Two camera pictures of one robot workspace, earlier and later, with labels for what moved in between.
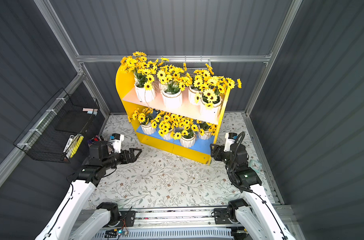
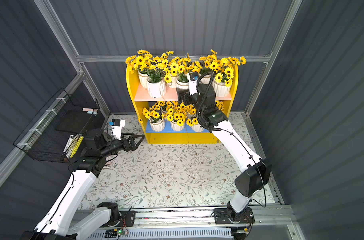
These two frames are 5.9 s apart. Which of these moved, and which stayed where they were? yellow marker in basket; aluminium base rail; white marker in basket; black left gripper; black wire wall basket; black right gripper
Moved: black right gripper; black left gripper
Stayed: white marker in basket; black wire wall basket; yellow marker in basket; aluminium base rail
